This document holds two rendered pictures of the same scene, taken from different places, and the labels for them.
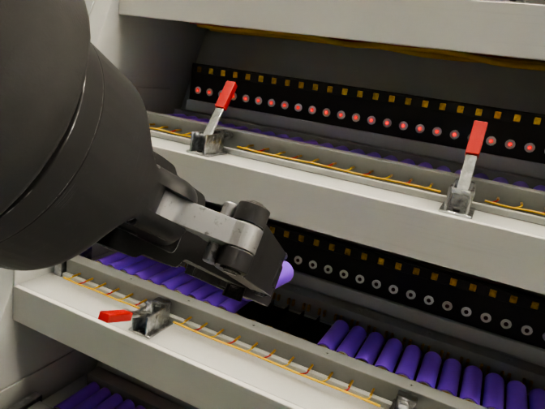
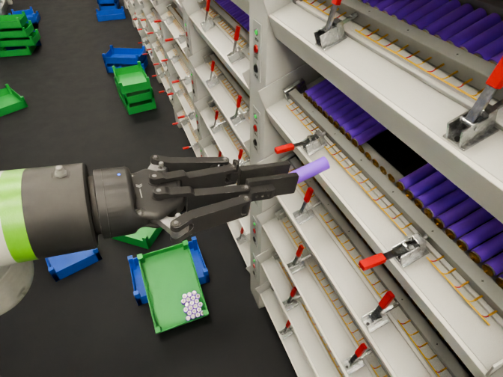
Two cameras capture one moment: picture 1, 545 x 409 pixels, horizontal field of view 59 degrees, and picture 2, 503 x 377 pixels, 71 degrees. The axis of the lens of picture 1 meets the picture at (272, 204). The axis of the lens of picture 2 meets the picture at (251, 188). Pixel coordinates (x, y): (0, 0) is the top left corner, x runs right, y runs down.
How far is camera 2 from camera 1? 36 cm
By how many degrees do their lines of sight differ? 63
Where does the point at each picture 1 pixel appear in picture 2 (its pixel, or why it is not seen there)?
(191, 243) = (194, 206)
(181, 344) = not seen: hidden behind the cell
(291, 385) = (366, 204)
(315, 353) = (384, 190)
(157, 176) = (141, 218)
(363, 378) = (406, 215)
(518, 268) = (488, 201)
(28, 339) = not seen: hidden behind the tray
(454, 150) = not seen: outside the picture
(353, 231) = (394, 130)
